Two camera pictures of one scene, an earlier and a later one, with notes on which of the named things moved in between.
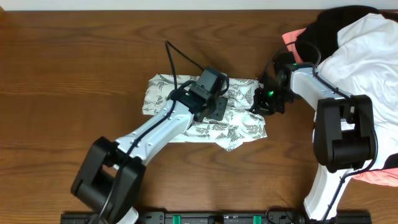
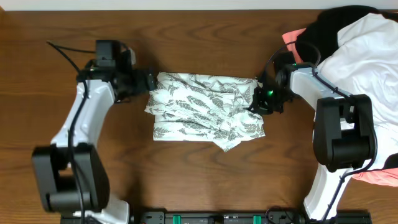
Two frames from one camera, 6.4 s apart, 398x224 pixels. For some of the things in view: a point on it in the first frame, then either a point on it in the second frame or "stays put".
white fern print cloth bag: (237, 124) stays put
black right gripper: (260, 106) stays put
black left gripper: (221, 108) → (140, 86)
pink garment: (387, 177) stays put
